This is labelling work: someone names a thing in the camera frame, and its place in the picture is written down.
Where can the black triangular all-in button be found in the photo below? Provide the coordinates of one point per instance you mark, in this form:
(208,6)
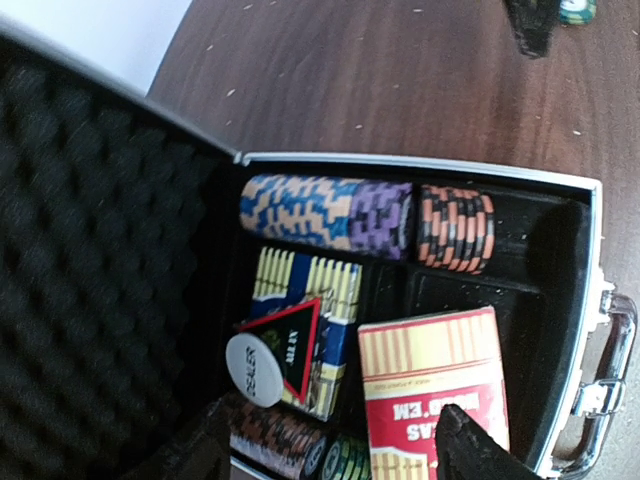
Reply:
(291,335)

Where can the red Texas Hold'em card box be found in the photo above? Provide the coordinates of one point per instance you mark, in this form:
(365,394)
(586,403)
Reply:
(413,367)

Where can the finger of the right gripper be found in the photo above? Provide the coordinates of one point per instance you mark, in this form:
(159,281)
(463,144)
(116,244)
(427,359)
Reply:
(532,23)

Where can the aluminium poker case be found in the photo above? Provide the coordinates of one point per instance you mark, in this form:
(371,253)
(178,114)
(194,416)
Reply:
(123,267)

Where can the orange black chip stack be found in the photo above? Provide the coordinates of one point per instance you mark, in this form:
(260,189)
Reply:
(456,229)

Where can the white dealer button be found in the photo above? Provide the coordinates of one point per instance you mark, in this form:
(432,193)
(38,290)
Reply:
(254,370)

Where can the brown chip stack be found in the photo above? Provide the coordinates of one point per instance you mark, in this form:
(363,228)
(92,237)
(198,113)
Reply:
(276,438)

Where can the purple chip stack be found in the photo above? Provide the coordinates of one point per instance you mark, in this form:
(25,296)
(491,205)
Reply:
(380,219)

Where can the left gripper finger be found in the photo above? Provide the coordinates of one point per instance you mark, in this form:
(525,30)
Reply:
(466,451)

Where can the blue card deck box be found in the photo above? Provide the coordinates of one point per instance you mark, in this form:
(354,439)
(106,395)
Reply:
(286,278)

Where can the green poker chip right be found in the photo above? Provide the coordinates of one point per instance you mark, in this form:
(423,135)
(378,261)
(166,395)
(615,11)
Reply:
(577,12)

